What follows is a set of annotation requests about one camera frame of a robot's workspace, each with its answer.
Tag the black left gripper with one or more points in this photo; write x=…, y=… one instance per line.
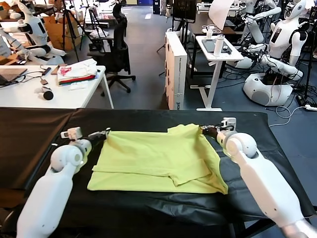
x=95, y=141

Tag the white humanoid robot left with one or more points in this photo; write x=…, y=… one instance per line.
x=37, y=29

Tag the black usb hub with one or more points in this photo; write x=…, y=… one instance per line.
x=46, y=71

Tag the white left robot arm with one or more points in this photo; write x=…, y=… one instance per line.
x=49, y=193

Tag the white power strip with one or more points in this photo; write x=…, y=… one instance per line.
x=310, y=107

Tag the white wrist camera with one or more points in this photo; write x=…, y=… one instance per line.
x=73, y=132
x=229, y=122

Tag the tall black tripod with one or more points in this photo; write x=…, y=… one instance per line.
x=65, y=17

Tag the long white table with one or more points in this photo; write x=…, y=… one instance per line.
x=24, y=95

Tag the white humanoid robot raised arm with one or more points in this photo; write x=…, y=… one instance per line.
x=255, y=29

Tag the black power strip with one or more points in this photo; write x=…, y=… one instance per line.
x=300, y=99

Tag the black monitor on stand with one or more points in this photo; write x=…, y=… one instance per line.
x=183, y=10

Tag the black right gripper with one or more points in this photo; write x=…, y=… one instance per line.
x=211, y=132

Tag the small white desk gadget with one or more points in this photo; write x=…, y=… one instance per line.
x=209, y=31

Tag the white standing desk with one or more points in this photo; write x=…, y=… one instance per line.
x=215, y=59

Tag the large black table cover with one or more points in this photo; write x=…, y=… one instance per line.
x=161, y=210

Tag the dark brown table cover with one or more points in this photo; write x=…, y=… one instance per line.
x=24, y=138

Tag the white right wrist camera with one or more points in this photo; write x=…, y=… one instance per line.
x=229, y=122

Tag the yellow-green t-shirt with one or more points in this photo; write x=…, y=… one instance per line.
x=153, y=163

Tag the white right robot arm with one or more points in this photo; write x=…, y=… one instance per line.
x=260, y=173

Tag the white thermos bottle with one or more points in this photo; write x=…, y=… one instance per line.
x=218, y=46

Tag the dark tablet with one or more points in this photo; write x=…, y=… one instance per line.
x=208, y=45

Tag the curved white sheet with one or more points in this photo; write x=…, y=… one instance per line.
x=219, y=14

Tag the tall white cardboard box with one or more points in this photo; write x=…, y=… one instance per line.
x=177, y=72

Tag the white tissue packet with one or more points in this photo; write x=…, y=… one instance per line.
x=78, y=86

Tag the short black tripod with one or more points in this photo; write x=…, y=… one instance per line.
x=92, y=12

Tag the black office chair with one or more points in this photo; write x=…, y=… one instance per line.
x=120, y=49

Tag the white humanoid robot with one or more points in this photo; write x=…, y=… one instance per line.
x=282, y=39
x=37, y=29

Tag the grey laptop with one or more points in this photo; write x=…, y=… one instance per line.
x=11, y=75

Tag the white humanoid robot right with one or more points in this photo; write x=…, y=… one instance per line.
x=282, y=39

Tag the black light stand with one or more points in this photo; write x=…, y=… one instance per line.
x=308, y=62

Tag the brown cardboard box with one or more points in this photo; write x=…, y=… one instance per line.
x=57, y=34

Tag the black round speaker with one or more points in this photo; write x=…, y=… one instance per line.
x=48, y=95

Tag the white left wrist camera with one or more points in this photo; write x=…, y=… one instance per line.
x=73, y=132

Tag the stack of folded clothes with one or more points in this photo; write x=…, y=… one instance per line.
x=76, y=72

